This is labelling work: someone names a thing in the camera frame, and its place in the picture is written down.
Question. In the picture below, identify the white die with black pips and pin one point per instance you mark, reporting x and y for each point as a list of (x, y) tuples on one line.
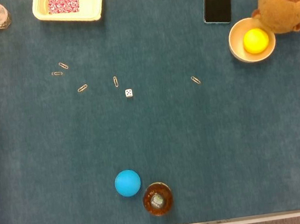
[(129, 93)]

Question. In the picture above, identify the blue ball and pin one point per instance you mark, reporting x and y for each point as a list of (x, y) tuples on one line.
[(127, 183)]

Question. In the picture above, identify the yellow ball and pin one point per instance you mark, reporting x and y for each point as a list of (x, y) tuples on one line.
[(255, 41)]

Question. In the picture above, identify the red patterned playing card deck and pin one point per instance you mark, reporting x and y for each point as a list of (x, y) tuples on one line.
[(63, 3)]

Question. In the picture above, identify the beige round bowl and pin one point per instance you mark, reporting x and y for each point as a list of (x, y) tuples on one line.
[(238, 48)]

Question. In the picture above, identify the blue felt table mat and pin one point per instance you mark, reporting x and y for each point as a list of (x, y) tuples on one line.
[(169, 131)]

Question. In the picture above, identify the amber bottle with white cap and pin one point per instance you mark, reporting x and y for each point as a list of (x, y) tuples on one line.
[(158, 199)]

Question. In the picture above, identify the cream rectangular plastic tray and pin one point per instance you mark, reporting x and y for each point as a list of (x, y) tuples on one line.
[(91, 3)]

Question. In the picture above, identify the silver paper clip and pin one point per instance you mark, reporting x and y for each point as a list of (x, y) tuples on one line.
[(57, 73), (195, 80), (115, 81), (63, 65), (82, 88)]

